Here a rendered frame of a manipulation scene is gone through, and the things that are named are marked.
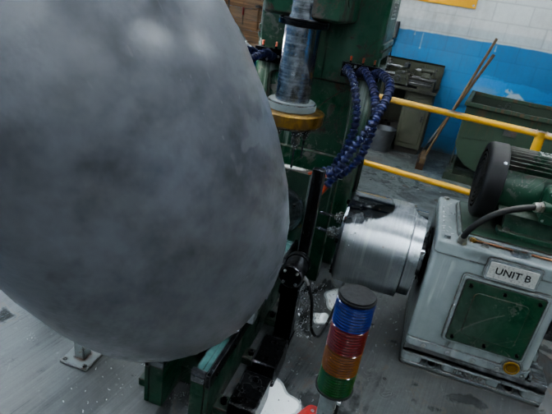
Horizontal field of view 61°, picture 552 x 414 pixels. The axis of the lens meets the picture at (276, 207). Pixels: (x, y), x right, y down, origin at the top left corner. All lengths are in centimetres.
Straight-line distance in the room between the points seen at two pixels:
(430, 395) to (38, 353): 91
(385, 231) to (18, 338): 90
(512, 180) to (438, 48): 520
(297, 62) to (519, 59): 515
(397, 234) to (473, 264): 18
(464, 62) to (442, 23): 53
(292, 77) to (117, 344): 107
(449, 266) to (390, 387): 32
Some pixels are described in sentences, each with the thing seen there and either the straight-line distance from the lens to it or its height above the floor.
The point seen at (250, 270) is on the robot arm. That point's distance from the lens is 17.
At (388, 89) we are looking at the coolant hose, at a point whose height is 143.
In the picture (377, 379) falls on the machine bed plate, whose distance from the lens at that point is 123.
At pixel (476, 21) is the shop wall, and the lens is 625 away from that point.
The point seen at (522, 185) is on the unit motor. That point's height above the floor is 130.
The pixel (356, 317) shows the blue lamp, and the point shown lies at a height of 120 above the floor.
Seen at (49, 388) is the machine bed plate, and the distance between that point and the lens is 115.
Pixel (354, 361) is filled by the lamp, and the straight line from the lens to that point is 78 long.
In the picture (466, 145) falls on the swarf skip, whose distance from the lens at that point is 528.
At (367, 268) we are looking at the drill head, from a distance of 118.
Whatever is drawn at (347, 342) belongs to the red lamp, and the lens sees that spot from 75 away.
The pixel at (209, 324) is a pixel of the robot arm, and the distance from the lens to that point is 18.
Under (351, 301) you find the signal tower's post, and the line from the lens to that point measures 71.
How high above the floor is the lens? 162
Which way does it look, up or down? 25 degrees down
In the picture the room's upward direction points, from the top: 9 degrees clockwise
